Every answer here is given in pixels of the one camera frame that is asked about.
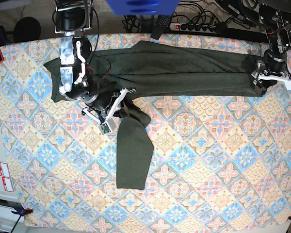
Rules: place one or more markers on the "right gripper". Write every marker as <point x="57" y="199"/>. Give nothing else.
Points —
<point x="103" y="102"/>

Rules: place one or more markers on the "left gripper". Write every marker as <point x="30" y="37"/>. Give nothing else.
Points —
<point x="275" y="62"/>

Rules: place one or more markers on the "dark green long-sleeve shirt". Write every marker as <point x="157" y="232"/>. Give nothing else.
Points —
<point x="160" y="70"/>

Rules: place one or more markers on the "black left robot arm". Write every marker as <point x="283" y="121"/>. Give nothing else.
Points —
<point x="275" y="19"/>

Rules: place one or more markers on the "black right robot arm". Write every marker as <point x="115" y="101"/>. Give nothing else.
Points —
<point x="72" y="18"/>

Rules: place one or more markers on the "patterned tile tablecloth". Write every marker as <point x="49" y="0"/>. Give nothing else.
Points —
<point x="220" y="164"/>

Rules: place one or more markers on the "white power strip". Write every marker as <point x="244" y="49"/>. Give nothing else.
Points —
<point x="191" y="27"/>

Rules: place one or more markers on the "black remote control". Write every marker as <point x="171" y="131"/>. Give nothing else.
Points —
<point x="163" y="21"/>

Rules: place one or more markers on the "blue plastic box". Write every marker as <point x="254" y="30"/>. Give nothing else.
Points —
<point x="143" y="7"/>

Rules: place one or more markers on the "black round stand base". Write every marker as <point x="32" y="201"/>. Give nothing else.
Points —
<point x="27" y="29"/>

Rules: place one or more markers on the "red white labels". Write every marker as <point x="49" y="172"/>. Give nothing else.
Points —
<point x="5" y="177"/>

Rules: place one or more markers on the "blue clamp bottom left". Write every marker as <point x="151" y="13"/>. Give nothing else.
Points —
<point x="21" y="212"/>

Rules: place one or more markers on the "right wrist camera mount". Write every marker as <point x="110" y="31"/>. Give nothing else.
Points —
<point x="105" y="122"/>

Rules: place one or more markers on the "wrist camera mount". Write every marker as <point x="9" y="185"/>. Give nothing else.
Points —
<point x="262" y="73"/>
<point x="105" y="122"/>

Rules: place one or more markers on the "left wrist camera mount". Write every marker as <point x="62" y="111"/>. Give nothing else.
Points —
<point x="262" y="73"/>

